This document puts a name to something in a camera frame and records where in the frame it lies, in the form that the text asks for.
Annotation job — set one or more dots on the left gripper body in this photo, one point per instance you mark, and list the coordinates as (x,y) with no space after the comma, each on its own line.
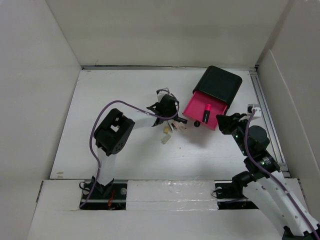
(170,113)

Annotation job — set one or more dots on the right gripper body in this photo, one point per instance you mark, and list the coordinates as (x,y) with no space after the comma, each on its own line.
(239,133)

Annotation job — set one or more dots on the white black clip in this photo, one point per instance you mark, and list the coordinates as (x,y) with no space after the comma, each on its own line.
(171,125)

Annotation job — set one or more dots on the green cap black marker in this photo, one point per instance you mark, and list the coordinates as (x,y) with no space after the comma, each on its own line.
(181,120)

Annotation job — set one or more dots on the yellow eraser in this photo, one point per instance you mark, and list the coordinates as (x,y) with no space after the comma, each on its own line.
(165,129)

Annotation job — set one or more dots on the pink cap black marker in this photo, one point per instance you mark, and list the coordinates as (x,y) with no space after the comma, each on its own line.
(206,113)

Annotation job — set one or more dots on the pink drawer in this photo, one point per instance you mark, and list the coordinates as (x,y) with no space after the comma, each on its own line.
(196,106)

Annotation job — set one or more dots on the grey eraser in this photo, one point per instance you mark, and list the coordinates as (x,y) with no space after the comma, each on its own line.
(165,139)

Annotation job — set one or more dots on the black drawer cabinet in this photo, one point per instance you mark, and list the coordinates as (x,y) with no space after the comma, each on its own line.
(219,83)

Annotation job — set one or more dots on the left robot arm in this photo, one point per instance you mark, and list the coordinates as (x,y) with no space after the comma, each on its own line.
(109,136)

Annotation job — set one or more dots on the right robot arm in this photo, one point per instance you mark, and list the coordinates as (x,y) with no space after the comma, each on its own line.
(263,183)

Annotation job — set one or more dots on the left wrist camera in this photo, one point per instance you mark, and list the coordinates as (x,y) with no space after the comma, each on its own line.
(160,93)

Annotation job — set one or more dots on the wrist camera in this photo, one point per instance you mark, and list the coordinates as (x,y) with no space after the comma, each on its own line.
(255,110)
(160,93)

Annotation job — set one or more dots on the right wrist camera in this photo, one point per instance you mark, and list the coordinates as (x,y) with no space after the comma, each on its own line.
(255,110)

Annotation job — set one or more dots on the aluminium rail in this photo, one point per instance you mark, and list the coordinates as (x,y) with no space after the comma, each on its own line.
(269,125)

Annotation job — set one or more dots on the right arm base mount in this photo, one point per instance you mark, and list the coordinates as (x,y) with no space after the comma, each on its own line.
(229,194)

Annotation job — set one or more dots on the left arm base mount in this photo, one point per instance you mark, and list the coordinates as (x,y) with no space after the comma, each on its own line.
(110,197)

